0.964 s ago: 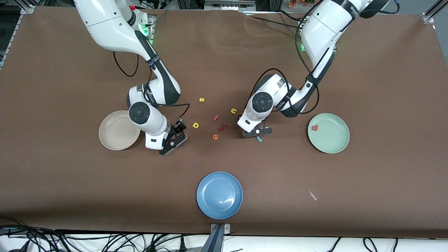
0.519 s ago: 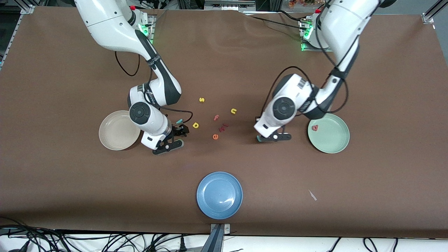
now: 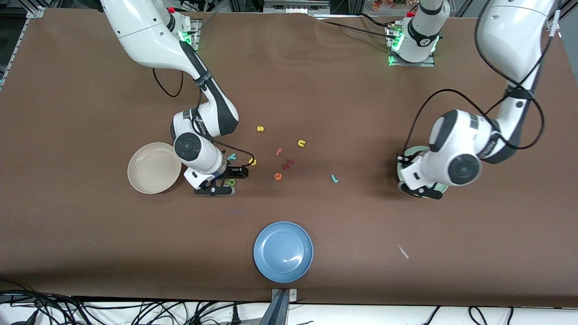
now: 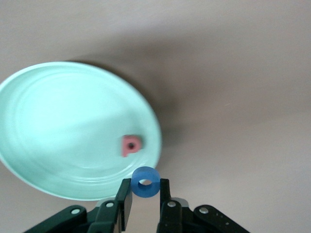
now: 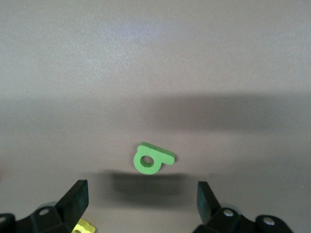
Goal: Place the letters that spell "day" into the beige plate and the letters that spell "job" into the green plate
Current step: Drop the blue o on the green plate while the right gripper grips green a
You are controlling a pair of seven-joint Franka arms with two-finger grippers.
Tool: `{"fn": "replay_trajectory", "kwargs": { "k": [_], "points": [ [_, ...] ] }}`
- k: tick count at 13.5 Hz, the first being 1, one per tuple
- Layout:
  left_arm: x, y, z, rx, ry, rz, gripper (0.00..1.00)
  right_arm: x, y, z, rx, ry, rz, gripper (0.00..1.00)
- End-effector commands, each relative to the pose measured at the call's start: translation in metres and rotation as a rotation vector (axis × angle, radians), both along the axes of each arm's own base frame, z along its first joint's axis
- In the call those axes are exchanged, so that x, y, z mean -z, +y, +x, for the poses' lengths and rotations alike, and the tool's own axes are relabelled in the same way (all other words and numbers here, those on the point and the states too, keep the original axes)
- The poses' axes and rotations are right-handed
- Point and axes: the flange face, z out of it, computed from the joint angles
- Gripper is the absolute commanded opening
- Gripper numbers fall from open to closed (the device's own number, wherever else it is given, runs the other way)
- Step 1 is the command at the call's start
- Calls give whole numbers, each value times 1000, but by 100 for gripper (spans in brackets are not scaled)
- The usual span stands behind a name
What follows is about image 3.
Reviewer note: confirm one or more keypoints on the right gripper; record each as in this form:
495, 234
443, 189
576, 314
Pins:
234, 171

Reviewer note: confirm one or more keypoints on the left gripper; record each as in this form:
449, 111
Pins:
406, 161

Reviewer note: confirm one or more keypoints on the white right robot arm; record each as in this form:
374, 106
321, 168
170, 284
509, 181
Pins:
144, 31

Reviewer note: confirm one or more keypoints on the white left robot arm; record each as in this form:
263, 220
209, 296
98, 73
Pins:
510, 40

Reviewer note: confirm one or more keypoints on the light green plate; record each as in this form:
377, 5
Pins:
439, 188

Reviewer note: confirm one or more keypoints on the beige brown plate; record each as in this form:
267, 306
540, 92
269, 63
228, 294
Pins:
151, 169

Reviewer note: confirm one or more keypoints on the blue plate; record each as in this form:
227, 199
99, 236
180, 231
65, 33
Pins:
283, 252

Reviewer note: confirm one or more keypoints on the white paper scrap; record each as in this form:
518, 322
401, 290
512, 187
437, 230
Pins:
403, 252

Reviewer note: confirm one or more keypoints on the black power plug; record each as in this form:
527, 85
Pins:
235, 315

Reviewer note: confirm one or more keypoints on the orange dried flowers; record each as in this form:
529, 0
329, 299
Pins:
390, 3

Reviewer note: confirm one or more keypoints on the brown table cover sheet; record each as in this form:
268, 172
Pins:
90, 225

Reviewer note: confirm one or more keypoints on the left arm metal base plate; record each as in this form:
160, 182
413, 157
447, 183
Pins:
429, 64

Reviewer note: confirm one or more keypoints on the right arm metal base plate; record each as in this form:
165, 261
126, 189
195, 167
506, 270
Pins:
196, 45

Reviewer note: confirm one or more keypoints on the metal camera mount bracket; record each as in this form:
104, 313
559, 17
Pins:
283, 307

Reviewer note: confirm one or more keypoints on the grey metal frame bar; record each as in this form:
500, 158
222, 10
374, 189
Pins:
295, 6

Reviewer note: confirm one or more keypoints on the aluminium frame profile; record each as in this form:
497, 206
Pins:
35, 11
557, 18

